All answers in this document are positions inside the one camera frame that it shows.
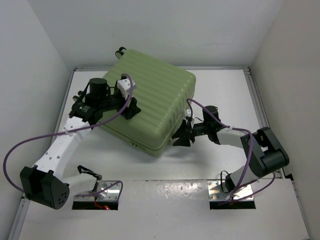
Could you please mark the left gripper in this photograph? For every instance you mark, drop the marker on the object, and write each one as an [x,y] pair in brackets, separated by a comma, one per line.
[129,111]

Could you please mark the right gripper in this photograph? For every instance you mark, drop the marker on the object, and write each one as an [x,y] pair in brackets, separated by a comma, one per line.
[182,134]

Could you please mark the light green suitcase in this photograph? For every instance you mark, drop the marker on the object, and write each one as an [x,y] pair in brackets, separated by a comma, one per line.
[161,92]

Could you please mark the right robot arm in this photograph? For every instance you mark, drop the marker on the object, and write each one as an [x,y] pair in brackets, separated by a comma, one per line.
[264,153]

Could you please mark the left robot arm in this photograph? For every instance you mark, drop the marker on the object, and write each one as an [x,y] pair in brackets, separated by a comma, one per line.
[44,183]

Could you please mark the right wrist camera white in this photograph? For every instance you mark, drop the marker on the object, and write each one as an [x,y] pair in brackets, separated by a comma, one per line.
[188,116]

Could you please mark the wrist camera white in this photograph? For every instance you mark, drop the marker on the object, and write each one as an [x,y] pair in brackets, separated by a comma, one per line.
[188,116]
[124,85]

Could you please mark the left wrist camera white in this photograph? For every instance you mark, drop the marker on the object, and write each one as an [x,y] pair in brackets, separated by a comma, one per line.
[124,85]

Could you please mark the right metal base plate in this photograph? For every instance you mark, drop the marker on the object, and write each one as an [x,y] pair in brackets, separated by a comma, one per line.
[216,195]

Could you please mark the metal base plate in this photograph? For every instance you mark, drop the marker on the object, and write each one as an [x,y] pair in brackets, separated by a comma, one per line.
[216,195]
[108,191]

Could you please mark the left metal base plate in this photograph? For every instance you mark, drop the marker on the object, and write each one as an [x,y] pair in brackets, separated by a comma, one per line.
[108,191]

